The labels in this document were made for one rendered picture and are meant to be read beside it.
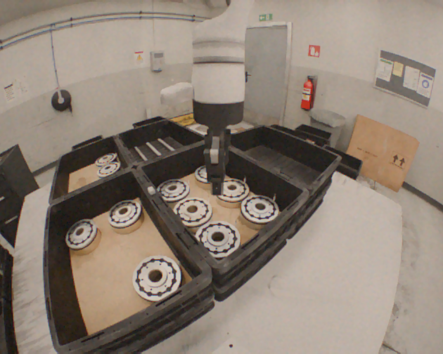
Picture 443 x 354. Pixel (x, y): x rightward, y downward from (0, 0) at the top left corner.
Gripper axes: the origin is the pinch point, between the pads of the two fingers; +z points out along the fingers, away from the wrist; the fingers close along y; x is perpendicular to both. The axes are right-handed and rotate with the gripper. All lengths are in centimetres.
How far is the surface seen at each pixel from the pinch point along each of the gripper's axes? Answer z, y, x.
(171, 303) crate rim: 7.5, -20.5, 5.1
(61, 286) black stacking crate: 11.9, -23.4, 30.3
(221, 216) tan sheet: 17.4, 6.0, -0.4
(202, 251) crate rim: 7.3, -11.0, 1.8
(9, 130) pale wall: 6, 115, 361
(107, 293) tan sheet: 17.4, -19.8, 22.4
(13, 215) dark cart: 57, 8, 180
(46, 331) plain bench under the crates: 31, -38, 48
